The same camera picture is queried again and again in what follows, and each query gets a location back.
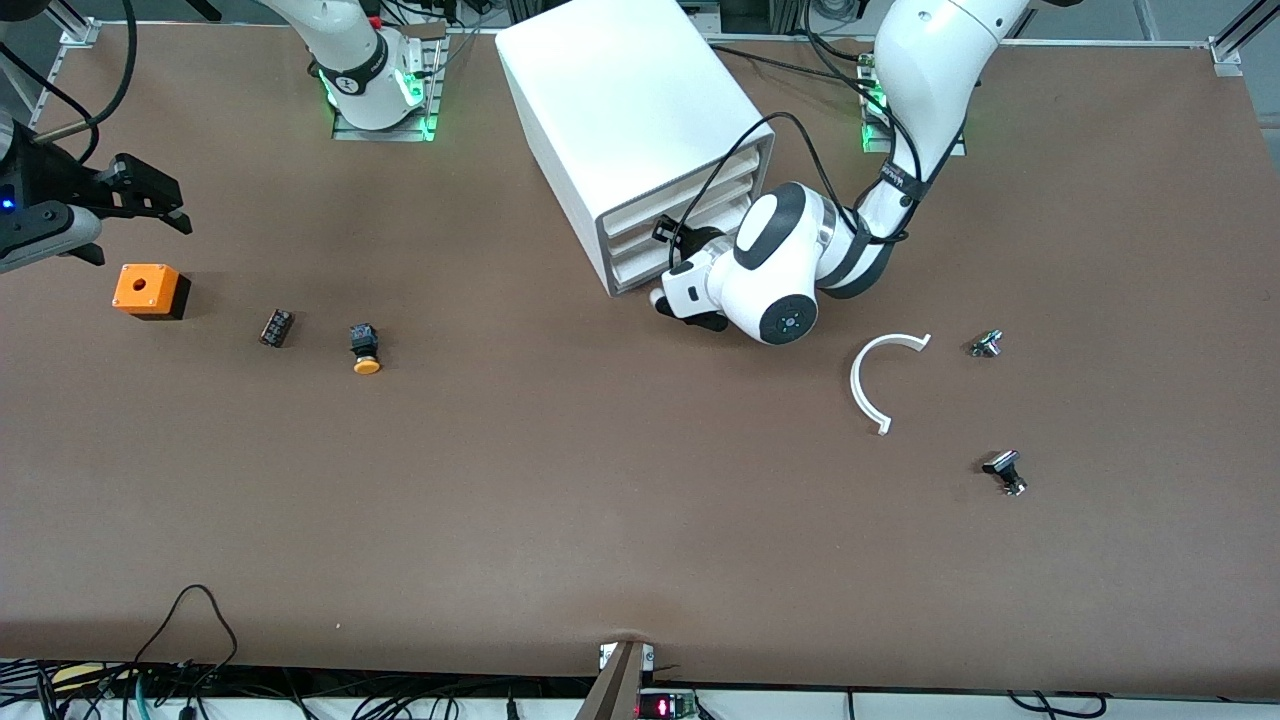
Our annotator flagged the white plastic drawer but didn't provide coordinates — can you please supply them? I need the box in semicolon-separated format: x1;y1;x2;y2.
603;150;763;241
611;205;751;293
607;178;758;265

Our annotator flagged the orange and black button box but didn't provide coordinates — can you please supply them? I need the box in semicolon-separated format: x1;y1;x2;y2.
112;263;191;321

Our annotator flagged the white drawer cabinet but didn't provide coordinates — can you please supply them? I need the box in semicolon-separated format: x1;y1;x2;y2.
495;0;776;298

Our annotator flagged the aluminium frame rail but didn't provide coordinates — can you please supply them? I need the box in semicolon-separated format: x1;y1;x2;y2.
25;40;71;126

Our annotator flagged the aluminium frame profile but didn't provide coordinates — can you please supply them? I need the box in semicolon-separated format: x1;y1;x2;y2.
40;0;101;49
1205;0;1280;76

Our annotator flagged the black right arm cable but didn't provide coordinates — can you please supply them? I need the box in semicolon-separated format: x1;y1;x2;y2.
0;0;139;166

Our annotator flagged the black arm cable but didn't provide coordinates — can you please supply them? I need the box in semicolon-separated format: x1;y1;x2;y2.
0;0;139;166
680;0;986;246

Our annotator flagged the white curved plastic bracket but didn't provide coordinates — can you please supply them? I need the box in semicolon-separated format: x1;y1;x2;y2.
850;332;933;437

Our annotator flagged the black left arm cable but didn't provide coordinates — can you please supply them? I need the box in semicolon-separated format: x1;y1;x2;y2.
680;0;986;246

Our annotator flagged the black power cable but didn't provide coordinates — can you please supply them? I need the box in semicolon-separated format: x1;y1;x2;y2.
708;28;886;89

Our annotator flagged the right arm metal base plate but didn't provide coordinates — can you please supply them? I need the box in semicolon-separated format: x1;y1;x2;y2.
332;25;448;143

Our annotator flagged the brown camera post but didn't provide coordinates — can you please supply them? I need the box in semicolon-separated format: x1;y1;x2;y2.
575;640;646;720

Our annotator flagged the looped black cable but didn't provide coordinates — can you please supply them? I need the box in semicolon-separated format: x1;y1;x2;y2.
130;584;241;673

